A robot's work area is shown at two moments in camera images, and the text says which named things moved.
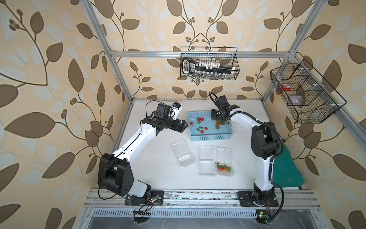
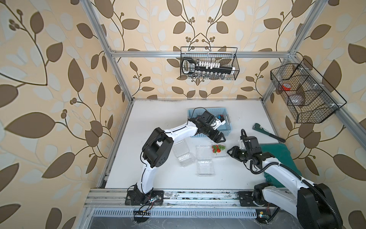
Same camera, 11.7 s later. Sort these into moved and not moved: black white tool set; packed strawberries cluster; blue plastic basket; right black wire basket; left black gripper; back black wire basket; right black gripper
Moved: right black gripper; packed strawberries cluster; left black gripper
Not moved: right black wire basket; black white tool set; blue plastic basket; back black wire basket
